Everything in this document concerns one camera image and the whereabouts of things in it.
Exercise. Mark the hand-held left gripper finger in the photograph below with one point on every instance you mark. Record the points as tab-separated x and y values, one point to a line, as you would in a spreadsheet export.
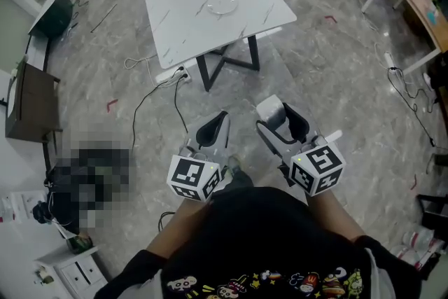
227	129
210	129

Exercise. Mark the slim white power strip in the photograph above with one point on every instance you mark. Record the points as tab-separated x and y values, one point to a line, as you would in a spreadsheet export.
389	59

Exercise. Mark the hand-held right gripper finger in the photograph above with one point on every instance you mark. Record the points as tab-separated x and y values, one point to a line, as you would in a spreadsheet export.
267	136
297	122

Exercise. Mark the person's dark trouser leg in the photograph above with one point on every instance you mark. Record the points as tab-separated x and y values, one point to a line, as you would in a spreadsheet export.
234	180

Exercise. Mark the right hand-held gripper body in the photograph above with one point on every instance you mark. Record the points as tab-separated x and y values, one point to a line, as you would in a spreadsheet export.
316	169

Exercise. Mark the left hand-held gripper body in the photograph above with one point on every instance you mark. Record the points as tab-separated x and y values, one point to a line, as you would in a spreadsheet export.
190	175

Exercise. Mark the small white box item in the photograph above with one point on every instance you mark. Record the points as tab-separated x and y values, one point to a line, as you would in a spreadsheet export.
271	113

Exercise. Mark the clear round plate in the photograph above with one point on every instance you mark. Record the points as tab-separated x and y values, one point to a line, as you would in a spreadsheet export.
223	7

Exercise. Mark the person's left forearm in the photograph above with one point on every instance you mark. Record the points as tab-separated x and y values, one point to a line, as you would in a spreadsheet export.
175	231

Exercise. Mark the black crate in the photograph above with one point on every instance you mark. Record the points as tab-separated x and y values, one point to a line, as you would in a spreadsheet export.
434	210

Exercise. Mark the green can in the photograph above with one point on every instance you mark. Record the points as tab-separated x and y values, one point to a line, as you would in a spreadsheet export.
80	244

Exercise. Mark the wooden desk with white legs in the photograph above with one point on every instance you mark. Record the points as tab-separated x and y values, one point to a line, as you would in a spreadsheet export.
416	7

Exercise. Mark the person's shoe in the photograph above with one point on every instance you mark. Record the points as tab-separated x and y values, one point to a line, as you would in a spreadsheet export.
234	164

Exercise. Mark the white drawer unit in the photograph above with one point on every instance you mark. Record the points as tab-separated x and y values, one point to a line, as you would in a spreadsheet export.
75	271

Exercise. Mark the person's black printed shirt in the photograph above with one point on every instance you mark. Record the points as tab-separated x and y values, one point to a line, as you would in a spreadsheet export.
266	248

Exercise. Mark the pack of water bottles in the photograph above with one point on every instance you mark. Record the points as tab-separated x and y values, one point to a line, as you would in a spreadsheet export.
418	246

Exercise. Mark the white marble table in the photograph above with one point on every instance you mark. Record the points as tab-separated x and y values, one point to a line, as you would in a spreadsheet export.
213	7

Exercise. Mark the person's right forearm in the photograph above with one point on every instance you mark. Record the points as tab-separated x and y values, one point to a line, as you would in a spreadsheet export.
332	217

